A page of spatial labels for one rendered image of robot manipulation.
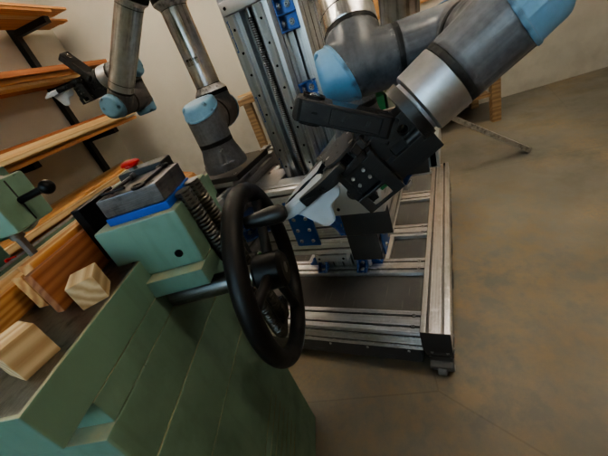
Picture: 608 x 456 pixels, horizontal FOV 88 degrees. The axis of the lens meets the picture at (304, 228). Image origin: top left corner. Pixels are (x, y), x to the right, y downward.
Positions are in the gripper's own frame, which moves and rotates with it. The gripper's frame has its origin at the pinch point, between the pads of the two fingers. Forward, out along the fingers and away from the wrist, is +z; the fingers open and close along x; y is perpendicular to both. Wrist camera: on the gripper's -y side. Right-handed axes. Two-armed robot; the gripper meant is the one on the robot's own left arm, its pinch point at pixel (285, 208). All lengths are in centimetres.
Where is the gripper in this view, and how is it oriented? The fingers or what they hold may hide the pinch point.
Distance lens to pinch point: 43.4
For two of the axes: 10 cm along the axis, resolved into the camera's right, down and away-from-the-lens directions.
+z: -6.7, 6.1, 4.2
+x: 0.6, -5.2, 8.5
